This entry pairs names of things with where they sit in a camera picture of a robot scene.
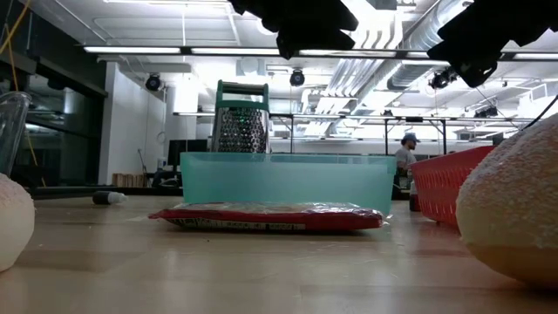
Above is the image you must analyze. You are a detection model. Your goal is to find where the small white dropper bottle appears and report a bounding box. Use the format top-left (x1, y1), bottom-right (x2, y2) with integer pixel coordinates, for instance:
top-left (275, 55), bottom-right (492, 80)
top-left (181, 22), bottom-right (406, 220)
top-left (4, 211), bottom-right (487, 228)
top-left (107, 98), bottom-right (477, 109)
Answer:
top-left (92, 190), bottom-right (128, 206)

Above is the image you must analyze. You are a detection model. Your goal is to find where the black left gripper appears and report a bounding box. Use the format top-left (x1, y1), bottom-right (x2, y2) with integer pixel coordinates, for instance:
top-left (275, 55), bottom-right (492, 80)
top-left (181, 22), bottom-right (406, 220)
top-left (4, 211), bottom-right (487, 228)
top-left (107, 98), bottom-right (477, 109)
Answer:
top-left (228, 0), bottom-right (359, 61)

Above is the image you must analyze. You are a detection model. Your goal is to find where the pink sugared donut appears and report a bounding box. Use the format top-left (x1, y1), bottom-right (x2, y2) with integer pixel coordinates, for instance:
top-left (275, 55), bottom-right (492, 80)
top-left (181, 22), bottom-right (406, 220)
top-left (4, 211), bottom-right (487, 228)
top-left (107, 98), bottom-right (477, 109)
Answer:
top-left (0, 173), bottom-right (36, 274)

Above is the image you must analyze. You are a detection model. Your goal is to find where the black aluminium table frame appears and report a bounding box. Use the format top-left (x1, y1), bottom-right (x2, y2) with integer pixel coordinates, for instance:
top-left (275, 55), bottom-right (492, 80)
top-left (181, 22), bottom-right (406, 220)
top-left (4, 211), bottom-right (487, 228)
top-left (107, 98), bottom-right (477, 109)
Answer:
top-left (32, 185), bottom-right (411, 201)

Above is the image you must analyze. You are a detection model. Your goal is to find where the clear plastic container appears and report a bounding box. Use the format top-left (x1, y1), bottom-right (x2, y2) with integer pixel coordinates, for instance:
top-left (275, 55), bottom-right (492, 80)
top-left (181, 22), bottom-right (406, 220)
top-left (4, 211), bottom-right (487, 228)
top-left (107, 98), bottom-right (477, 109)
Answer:
top-left (0, 90), bottom-right (33, 178)

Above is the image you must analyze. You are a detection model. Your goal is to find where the black computer monitor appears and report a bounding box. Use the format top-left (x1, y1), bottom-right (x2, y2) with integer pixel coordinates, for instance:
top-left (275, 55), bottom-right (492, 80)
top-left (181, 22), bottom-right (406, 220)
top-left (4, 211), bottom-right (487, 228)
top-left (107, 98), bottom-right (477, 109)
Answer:
top-left (167, 138), bottom-right (209, 167)

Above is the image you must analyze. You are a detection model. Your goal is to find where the teal steel box grater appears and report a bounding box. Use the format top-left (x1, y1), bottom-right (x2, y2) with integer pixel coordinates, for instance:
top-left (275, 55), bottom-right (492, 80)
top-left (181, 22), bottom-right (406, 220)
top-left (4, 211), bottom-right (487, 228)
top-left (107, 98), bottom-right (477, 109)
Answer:
top-left (210, 79), bottom-right (272, 154)

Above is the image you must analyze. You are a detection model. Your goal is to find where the person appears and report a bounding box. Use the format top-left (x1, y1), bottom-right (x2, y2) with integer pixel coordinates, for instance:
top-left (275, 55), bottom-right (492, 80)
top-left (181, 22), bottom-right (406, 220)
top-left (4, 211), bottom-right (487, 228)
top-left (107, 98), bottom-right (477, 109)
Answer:
top-left (393, 132), bottom-right (422, 189)

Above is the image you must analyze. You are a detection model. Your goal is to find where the wooden crate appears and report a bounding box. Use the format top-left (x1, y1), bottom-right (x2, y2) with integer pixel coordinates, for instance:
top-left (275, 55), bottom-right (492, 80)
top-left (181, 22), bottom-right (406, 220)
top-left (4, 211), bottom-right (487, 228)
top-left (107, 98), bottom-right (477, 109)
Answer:
top-left (112, 173), bottom-right (146, 188)

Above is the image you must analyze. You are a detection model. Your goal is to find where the thin black cable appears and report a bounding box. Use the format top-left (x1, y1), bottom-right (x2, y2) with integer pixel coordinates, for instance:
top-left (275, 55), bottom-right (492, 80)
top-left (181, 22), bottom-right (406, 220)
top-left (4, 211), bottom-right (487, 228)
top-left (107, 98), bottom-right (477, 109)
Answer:
top-left (518, 93), bottom-right (558, 132)

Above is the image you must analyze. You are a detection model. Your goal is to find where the yellow hanging cable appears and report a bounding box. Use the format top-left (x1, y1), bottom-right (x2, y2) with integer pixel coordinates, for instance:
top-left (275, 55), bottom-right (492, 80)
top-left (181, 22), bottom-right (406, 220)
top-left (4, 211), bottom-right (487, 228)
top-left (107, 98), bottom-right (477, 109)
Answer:
top-left (0, 0), bottom-right (47, 188)

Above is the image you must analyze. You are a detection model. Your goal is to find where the linear ceiling light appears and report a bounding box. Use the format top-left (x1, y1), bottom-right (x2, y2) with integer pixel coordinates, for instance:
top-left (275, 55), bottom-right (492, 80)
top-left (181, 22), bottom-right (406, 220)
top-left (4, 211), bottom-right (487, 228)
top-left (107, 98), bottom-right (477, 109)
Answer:
top-left (82, 44), bottom-right (558, 62)

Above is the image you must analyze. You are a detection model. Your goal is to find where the teal translucent plastic bin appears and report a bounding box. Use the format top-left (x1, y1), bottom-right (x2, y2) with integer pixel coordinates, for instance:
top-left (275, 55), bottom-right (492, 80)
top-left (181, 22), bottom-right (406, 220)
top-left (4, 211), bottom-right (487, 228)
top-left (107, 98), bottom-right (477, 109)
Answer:
top-left (179, 151), bottom-right (398, 217)

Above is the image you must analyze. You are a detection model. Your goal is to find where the purple sugared oval bun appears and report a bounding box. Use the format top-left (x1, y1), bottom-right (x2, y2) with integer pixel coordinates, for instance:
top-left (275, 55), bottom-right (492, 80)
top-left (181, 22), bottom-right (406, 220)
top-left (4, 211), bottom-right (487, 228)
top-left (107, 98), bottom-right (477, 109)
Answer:
top-left (455, 113), bottom-right (558, 292)

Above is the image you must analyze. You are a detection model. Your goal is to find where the red popcorn packet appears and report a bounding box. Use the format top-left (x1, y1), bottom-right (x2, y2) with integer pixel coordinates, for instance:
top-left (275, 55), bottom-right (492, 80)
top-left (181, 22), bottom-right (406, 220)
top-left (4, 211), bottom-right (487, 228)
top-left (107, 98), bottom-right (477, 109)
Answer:
top-left (147, 201), bottom-right (385, 232)

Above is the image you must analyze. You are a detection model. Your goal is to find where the red plastic mesh basket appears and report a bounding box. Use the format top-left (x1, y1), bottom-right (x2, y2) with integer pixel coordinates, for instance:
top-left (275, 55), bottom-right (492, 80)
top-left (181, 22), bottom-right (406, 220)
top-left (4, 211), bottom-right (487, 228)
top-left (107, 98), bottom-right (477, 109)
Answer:
top-left (408, 145), bottom-right (497, 229)

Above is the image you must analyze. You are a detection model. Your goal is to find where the silver ventilation duct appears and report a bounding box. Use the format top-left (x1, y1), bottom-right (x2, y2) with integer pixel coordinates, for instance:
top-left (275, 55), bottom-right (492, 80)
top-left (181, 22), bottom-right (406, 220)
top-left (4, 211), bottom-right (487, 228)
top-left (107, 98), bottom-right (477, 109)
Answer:
top-left (385, 0), bottom-right (476, 91)

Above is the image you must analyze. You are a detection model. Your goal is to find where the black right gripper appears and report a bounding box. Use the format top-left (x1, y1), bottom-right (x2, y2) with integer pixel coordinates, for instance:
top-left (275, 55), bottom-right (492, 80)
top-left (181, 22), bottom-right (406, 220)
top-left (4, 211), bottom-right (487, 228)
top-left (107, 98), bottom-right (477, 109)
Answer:
top-left (426, 25), bottom-right (511, 88)

